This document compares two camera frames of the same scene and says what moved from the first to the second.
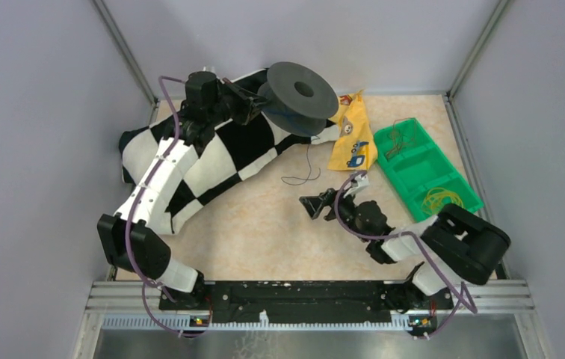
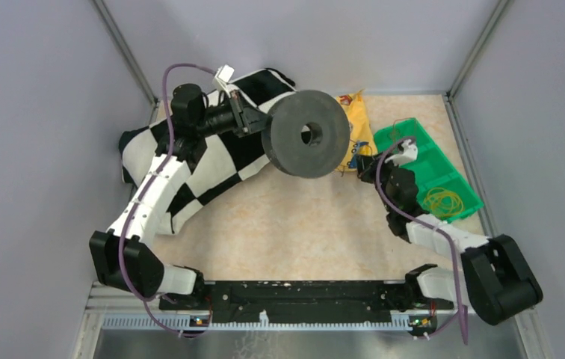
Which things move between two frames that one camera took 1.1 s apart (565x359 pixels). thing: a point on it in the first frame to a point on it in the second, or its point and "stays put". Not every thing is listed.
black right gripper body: x=347 y=211 to x=368 y=174
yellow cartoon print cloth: x=355 y=149 stays put
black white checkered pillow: x=232 y=152 stays put
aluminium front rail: x=482 y=306 stays put
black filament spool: x=300 y=101 to x=282 y=129
